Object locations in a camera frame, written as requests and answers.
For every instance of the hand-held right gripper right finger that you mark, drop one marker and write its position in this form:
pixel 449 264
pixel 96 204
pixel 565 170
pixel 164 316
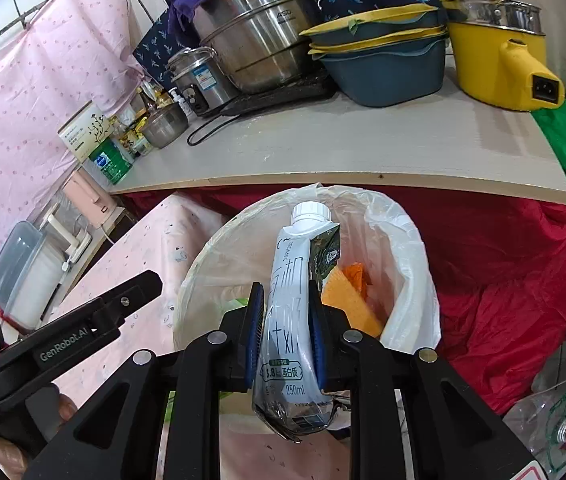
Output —
pixel 319 340

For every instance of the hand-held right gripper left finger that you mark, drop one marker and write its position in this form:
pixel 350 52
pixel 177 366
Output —
pixel 254 335

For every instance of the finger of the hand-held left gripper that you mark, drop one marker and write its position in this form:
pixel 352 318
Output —
pixel 128 300

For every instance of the orange snack bag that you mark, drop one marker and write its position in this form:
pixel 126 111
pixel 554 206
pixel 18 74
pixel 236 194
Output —
pixel 348 302

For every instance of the green white milk carton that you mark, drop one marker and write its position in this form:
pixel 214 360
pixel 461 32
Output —
pixel 288 280

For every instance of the white lined trash bin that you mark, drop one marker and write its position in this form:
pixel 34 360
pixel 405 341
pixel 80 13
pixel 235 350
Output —
pixel 403 260

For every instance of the person's left hand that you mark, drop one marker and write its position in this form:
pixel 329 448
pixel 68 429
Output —
pixel 65 407

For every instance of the white dish box clear lid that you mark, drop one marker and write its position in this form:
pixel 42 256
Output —
pixel 28 285

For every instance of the white plug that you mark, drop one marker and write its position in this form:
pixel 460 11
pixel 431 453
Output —
pixel 65 265

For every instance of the white glass kettle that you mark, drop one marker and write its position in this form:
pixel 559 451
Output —
pixel 63 232

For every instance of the pink electric kettle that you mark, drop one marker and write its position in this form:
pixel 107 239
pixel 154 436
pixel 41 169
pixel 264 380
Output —
pixel 88 200

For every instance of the green tin can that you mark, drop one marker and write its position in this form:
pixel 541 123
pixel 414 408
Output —
pixel 110 162

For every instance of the dark sauce bottle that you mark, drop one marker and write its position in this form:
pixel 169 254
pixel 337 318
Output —
pixel 120 129

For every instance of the white green cardboard box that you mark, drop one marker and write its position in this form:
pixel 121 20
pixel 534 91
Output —
pixel 80 132

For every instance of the small steel lidded pot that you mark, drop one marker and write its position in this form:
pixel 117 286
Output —
pixel 163 127

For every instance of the red cloth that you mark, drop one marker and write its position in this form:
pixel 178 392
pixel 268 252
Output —
pixel 503 270

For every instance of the white pump bottle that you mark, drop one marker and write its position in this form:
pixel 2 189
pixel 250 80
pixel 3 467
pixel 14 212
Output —
pixel 179 101

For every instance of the brown glass bottle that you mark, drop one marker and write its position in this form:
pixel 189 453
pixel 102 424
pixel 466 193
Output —
pixel 144 94

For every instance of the pink dotted curtain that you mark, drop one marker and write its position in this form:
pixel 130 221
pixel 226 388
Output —
pixel 23 110

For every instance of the steel rice cooker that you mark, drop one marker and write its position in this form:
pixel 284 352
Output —
pixel 203 80

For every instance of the black induction cooktop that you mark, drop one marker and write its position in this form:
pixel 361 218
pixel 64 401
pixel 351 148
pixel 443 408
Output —
pixel 273 97

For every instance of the clear plastic jar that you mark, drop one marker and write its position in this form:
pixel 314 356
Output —
pixel 558 425

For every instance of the large steel steamer pot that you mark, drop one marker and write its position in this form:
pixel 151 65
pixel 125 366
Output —
pixel 253 30

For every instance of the yellow rimmed basin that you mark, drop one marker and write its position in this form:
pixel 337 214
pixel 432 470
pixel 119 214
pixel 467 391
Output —
pixel 373 17
pixel 363 42

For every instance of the yellow electric pot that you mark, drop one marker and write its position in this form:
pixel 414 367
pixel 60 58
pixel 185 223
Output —
pixel 488 60

